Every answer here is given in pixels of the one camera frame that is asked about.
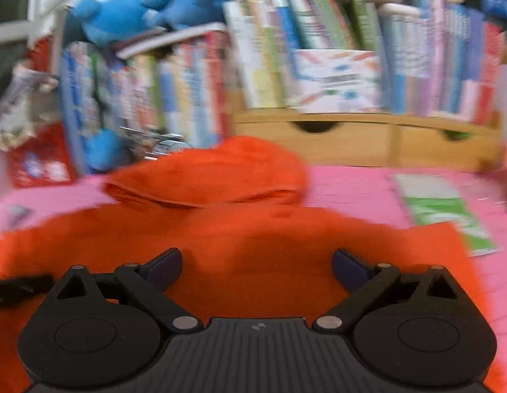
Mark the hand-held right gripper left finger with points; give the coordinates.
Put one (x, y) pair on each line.
(167, 268)

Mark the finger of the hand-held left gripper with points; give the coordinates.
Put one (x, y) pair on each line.
(20, 288)

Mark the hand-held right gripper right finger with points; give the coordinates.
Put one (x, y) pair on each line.
(345, 268)

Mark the orange puffer jacket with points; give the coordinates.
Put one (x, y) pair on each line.
(245, 221)

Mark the pink blanket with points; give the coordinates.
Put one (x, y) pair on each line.
(351, 192)

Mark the green white booklet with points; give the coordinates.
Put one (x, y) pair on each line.
(437, 213)

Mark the black model bicycle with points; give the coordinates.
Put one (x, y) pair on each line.
(163, 145)

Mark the wooden drawer organizer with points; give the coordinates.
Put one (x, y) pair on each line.
(360, 143)

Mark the red plastic crate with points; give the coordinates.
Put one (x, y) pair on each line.
(44, 159)

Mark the blue plush ball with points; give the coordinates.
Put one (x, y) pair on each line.
(104, 149)

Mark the row of colourful paperback books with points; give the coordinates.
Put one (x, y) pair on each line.
(183, 90)

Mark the stack of magazines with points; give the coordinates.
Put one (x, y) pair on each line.
(20, 102)

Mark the white patterned box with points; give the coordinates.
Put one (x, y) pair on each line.
(339, 82)

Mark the row of tall blue books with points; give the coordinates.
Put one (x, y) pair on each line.
(81, 102)

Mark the white shelf board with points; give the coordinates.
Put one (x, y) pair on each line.
(167, 39)

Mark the row of pastel books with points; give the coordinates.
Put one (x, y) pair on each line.
(441, 57)

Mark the row of thin green books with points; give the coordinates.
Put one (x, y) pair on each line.
(278, 45)

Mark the white window frame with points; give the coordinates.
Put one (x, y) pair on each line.
(40, 4)

